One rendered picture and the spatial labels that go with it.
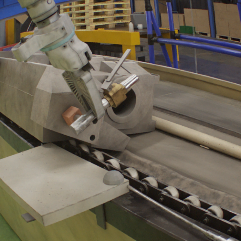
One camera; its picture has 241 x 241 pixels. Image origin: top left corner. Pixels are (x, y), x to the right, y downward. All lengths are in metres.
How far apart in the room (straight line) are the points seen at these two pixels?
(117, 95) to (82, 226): 0.34
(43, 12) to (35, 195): 0.36
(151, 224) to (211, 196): 0.18
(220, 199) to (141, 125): 0.43
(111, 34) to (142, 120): 5.19
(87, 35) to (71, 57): 6.18
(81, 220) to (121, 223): 0.19
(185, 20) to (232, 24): 2.21
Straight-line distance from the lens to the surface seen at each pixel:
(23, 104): 1.05
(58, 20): 0.69
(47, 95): 0.84
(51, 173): 0.81
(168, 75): 1.74
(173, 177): 0.86
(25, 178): 0.80
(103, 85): 0.81
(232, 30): 11.20
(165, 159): 0.95
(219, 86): 1.53
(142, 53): 6.58
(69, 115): 0.82
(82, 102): 0.81
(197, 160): 0.94
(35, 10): 0.69
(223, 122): 1.22
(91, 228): 0.88
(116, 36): 6.14
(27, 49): 0.68
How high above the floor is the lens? 1.15
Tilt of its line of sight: 19 degrees down
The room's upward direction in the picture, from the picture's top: 3 degrees counter-clockwise
